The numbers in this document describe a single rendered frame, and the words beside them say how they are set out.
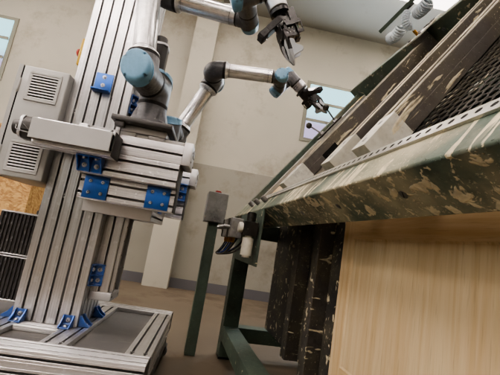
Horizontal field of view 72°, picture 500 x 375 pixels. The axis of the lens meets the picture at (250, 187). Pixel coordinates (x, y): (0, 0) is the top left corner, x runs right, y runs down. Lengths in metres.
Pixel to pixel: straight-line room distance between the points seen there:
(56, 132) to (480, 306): 1.25
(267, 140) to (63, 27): 3.11
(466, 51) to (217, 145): 3.84
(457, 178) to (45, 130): 1.19
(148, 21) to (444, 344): 1.33
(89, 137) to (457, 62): 1.12
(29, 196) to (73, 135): 1.64
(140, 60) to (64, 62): 4.10
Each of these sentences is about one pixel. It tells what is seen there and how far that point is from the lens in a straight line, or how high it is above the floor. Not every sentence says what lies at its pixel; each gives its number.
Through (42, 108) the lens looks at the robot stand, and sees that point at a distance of 1.69.
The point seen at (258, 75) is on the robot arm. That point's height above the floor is 1.58.
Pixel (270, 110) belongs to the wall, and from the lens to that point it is 4.90.
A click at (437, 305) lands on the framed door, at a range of 0.90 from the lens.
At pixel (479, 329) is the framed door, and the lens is 0.83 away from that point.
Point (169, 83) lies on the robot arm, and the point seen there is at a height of 1.23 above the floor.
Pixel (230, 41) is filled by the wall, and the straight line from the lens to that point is 5.28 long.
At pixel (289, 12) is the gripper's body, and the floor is 1.49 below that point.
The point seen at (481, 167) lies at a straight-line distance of 0.53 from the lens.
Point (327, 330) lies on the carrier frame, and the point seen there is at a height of 0.39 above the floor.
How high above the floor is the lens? 0.65
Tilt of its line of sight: 10 degrees up
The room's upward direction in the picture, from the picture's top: 9 degrees clockwise
